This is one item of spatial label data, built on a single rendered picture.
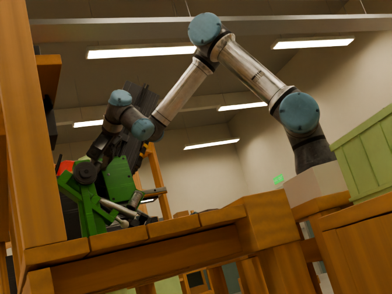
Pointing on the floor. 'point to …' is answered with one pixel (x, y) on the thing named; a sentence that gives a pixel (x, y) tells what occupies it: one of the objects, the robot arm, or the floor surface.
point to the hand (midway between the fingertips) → (97, 166)
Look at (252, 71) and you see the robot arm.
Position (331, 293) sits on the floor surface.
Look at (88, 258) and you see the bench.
